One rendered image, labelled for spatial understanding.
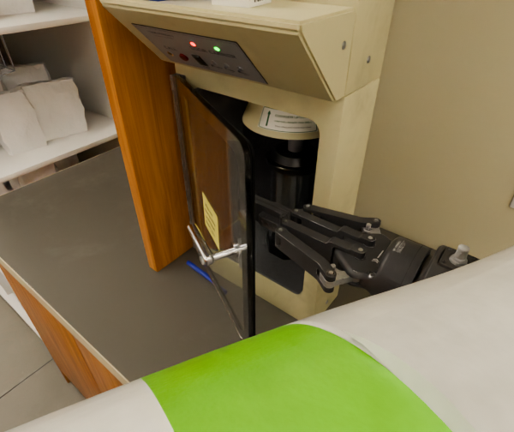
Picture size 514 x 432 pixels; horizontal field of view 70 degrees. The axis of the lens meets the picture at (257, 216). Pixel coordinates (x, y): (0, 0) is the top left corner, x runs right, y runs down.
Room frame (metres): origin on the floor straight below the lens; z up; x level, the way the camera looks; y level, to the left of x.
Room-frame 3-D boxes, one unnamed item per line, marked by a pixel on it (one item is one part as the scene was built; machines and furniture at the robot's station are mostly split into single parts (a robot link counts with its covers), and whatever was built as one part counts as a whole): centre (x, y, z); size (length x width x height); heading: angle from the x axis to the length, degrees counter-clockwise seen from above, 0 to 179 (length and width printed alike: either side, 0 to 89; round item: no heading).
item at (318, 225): (0.35, -0.09, 1.28); 0.11 x 0.01 x 0.04; 50
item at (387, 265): (0.30, -0.13, 1.28); 0.09 x 0.08 x 0.07; 52
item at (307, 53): (0.51, 0.05, 1.46); 0.32 x 0.12 x 0.10; 52
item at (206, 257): (0.43, 0.07, 1.20); 0.10 x 0.05 x 0.03; 25
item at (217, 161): (0.51, 0.07, 1.19); 0.30 x 0.01 x 0.40; 25
